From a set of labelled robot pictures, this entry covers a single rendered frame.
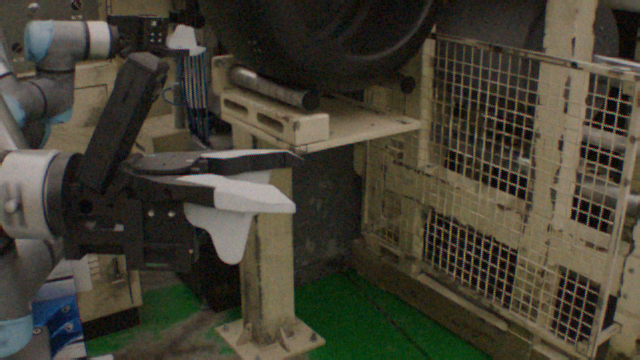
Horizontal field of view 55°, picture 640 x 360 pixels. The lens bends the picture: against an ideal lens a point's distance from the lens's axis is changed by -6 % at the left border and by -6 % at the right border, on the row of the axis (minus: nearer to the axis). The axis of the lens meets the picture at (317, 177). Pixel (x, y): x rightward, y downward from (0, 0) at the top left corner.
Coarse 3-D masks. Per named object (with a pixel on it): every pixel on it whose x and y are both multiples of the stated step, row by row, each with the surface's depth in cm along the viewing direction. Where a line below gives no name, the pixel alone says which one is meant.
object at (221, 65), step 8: (224, 56) 162; (232, 56) 162; (216, 64) 160; (224, 64) 161; (232, 64) 163; (240, 64) 164; (216, 72) 161; (224, 72) 162; (216, 80) 162; (224, 80) 163; (216, 88) 163; (224, 88) 163; (232, 88) 165
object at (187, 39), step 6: (186, 30) 127; (192, 30) 128; (180, 36) 126; (186, 36) 127; (192, 36) 128; (168, 42) 125; (174, 42) 126; (180, 42) 127; (186, 42) 127; (192, 42) 128; (174, 48) 126; (180, 48) 127; (186, 48) 127; (192, 48) 128; (198, 48) 130; (204, 48) 131; (192, 54) 128; (198, 54) 131
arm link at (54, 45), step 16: (32, 32) 109; (48, 32) 110; (64, 32) 112; (80, 32) 113; (32, 48) 109; (48, 48) 110; (64, 48) 112; (80, 48) 114; (48, 64) 112; (64, 64) 114
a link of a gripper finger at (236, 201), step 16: (192, 176) 47; (208, 176) 47; (224, 192) 44; (240, 192) 44; (256, 192) 44; (272, 192) 44; (192, 208) 47; (208, 208) 46; (224, 208) 44; (240, 208) 44; (256, 208) 44; (272, 208) 43; (288, 208) 43; (192, 224) 47; (208, 224) 46; (224, 224) 46; (240, 224) 45; (224, 240) 46; (240, 240) 45; (224, 256) 46; (240, 256) 45
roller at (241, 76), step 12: (240, 72) 159; (252, 72) 156; (240, 84) 160; (252, 84) 154; (264, 84) 149; (276, 84) 146; (288, 84) 144; (276, 96) 146; (288, 96) 141; (300, 96) 138; (312, 96) 137; (312, 108) 138
